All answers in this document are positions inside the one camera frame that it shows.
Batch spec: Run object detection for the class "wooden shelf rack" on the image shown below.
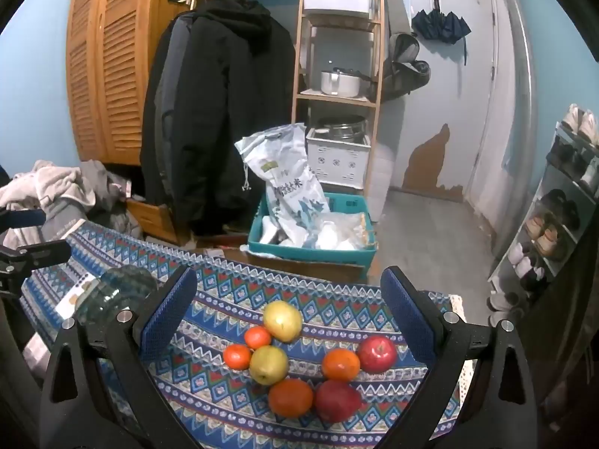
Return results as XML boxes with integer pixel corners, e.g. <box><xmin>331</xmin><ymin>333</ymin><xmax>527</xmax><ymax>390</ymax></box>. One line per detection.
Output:
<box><xmin>291</xmin><ymin>0</ymin><xmax>389</xmax><ymax>197</ymax></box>

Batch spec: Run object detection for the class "wooden louvered wardrobe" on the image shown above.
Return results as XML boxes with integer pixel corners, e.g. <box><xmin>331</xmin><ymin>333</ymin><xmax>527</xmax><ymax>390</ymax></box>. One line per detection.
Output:
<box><xmin>66</xmin><ymin>0</ymin><xmax>188</xmax><ymax>167</ymax></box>

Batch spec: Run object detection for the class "grey clothes pile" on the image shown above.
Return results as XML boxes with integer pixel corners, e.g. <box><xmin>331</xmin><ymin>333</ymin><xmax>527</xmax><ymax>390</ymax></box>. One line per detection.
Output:
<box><xmin>47</xmin><ymin>159</ymin><xmax>143</xmax><ymax>244</ymax></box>

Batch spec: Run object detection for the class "white pot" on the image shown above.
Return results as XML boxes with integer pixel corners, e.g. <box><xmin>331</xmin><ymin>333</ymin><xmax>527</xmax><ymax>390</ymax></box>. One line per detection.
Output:
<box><xmin>320</xmin><ymin>68</ymin><xmax>375</xmax><ymax>97</ymax></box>

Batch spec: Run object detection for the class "red apple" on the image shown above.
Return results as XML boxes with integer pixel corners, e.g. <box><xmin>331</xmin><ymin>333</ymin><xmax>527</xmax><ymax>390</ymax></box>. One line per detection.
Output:
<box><xmin>313</xmin><ymin>380</ymin><xmax>363</xmax><ymax>424</ymax></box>
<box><xmin>357</xmin><ymin>335</ymin><xmax>398</xmax><ymax>374</ymax></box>

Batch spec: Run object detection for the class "cardboard box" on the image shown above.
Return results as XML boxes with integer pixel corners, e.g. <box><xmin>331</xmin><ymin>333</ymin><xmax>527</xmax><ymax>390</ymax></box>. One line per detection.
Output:
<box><xmin>126</xmin><ymin>196</ymin><xmax>181</xmax><ymax>246</ymax></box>
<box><xmin>206</xmin><ymin>245</ymin><xmax>368</xmax><ymax>284</ymax></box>

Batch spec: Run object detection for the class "patterned blue tablecloth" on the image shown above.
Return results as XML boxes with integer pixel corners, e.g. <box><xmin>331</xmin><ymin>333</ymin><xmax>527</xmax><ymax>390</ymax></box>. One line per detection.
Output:
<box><xmin>19</xmin><ymin>220</ymin><xmax>469</xmax><ymax>449</ymax></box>

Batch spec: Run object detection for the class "metal pipe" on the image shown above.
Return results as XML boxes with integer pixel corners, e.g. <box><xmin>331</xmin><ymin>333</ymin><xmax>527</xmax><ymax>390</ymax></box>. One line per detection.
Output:
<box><xmin>496</xmin><ymin>0</ymin><xmax>539</xmax><ymax>253</ymax></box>

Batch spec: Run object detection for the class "grey printed hoodie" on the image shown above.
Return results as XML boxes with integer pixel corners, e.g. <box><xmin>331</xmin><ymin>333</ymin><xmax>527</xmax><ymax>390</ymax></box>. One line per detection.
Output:
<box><xmin>42</xmin><ymin>196</ymin><xmax>89</xmax><ymax>244</ymax></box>

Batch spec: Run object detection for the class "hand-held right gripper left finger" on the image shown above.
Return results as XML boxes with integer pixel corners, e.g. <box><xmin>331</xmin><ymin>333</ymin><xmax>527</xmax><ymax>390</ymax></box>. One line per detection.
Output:
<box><xmin>40</xmin><ymin>266</ymin><xmax>200</xmax><ymax>449</ymax></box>

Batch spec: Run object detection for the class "orange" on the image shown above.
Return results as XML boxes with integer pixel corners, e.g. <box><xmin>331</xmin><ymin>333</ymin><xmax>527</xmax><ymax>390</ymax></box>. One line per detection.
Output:
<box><xmin>268</xmin><ymin>378</ymin><xmax>314</xmax><ymax>419</ymax></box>
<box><xmin>321</xmin><ymin>348</ymin><xmax>361</xmax><ymax>382</ymax></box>

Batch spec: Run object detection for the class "small tangerine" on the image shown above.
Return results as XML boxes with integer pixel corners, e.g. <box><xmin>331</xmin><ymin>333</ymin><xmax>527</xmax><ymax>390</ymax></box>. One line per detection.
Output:
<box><xmin>244</xmin><ymin>326</ymin><xmax>273</xmax><ymax>351</ymax></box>
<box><xmin>223</xmin><ymin>343</ymin><xmax>253</xmax><ymax>370</ymax></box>

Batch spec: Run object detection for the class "steel pot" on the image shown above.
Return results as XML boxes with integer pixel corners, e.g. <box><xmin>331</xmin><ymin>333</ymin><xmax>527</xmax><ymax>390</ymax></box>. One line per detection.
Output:
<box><xmin>314</xmin><ymin>114</ymin><xmax>368</xmax><ymax>141</ymax></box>

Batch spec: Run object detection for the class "dark glass plate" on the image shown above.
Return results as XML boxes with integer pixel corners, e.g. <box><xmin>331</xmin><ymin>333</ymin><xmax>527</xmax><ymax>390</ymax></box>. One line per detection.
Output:
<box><xmin>74</xmin><ymin>264</ymin><xmax>160</xmax><ymax>328</ymax></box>

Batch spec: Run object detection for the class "shoe rack with shoes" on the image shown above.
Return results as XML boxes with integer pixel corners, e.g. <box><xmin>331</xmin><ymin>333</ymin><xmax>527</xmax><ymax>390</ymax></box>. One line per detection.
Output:
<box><xmin>487</xmin><ymin>103</ymin><xmax>599</xmax><ymax>326</ymax></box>

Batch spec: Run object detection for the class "white rice bag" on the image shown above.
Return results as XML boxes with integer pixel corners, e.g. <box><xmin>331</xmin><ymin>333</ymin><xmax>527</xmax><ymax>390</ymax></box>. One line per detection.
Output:
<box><xmin>234</xmin><ymin>123</ymin><xmax>331</xmax><ymax>246</ymax></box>

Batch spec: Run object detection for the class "yellow-green lemon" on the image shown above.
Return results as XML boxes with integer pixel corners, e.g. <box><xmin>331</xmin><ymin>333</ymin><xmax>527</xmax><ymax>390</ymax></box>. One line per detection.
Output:
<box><xmin>263</xmin><ymin>302</ymin><xmax>304</xmax><ymax>343</ymax></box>

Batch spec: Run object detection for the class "white fleece garment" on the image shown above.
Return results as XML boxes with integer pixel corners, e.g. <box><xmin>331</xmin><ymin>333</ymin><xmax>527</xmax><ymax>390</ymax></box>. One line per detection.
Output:
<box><xmin>0</xmin><ymin>160</ymin><xmax>85</xmax><ymax>211</ymax></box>

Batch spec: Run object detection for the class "yellow-green apple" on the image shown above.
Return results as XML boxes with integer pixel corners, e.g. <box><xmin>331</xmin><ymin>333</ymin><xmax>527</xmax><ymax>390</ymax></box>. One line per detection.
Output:
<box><xmin>249</xmin><ymin>345</ymin><xmax>289</xmax><ymax>385</ymax></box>

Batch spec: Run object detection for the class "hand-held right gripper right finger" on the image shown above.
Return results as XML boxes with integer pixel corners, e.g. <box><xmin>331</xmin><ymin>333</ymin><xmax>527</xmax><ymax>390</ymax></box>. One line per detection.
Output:
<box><xmin>380</xmin><ymin>266</ymin><xmax>539</xmax><ymax>449</ymax></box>

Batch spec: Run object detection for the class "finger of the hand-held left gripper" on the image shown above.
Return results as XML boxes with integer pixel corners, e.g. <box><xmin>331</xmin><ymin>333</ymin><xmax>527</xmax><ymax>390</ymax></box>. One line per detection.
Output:
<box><xmin>0</xmin><ymin>239</ymin><xmax>71</xmax><ymax>274</ymax></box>
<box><xmin>0</xmin><ymin>208</ymin><xmax>46</xmax><ymax>232</ymax></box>

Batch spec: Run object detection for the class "dark blue umbrella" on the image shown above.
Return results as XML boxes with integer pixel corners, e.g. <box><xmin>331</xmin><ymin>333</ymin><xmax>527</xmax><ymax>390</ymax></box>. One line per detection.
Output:
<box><xmin>412</xmin><ymin>8</ymin><xmax>472</xmax><ymax>66</ymax></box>

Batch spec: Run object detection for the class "white paper card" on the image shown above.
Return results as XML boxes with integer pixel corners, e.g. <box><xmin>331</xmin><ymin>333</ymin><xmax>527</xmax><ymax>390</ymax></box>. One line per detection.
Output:
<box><xmin>61</xmin><ymin>274</ymin><xmax>97</xmax><ymax>319</ymax></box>

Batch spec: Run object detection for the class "black jacket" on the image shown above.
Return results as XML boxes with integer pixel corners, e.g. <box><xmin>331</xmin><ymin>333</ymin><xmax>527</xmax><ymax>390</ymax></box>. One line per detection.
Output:
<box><xmin>139</xmin><ymin>0</ymin><xmax>297</xmax><ymax>239</ymax></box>

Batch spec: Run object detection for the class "clear plastic bag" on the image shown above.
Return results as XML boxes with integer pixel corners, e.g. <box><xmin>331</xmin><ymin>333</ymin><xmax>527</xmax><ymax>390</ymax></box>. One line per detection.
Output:
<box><xmin>304</xmin><ymin>213</ymin><xmax>370</xmax><ymax>251</ymax></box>

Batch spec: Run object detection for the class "white door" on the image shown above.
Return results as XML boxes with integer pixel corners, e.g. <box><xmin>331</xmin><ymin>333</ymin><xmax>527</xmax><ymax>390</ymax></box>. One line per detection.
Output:
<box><xmin>398</xmin><ymin>0</ymin><xmax>499</xmax><ymax>204</ymax></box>

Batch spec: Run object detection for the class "dark grey jacket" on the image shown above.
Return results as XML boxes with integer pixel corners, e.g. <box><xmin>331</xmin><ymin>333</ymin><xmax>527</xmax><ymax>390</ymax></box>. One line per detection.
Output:
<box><xmin>140</xmin><ymin>12</ymin><xmax>197</xmax><ymax>225</ymax></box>

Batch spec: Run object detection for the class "dark furniture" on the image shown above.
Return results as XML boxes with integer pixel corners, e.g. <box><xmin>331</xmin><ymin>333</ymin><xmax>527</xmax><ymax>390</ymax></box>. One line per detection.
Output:
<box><xmin>515</xmin><ymin>224</ymin><xmax>599</xmax><ymax>407</ymax></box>

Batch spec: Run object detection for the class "teal plastic crate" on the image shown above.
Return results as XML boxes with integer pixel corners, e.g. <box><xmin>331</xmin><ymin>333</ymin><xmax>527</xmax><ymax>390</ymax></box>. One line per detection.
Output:
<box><xmin>247</xmin><ymin>192</ymin><xmax>377</xmax><ymax>267</ymax></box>

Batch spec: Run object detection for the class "white plastic basket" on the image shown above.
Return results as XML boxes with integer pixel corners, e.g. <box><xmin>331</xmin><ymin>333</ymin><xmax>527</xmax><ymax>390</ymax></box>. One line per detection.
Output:
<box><xmin>306</xmin><ymin>128</ymin><xmax>373</xmax><ymax>185</ymax></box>

